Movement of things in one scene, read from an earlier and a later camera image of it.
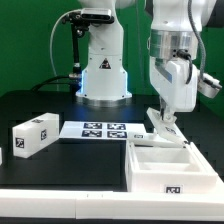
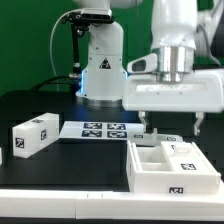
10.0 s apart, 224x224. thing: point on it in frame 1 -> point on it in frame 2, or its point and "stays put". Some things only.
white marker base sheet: (99, 130) stays put
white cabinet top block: (32, 136) stays put
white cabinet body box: (169, 170) stays put
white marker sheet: (167, 126) -> (184, 156)
